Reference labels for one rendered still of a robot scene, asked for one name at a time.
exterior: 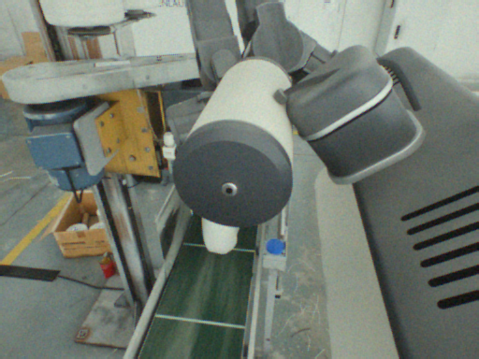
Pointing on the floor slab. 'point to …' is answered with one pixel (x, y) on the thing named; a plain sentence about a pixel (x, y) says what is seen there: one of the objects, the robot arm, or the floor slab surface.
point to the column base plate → (111, 317)
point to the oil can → (108, 265)
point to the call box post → (268, 311)
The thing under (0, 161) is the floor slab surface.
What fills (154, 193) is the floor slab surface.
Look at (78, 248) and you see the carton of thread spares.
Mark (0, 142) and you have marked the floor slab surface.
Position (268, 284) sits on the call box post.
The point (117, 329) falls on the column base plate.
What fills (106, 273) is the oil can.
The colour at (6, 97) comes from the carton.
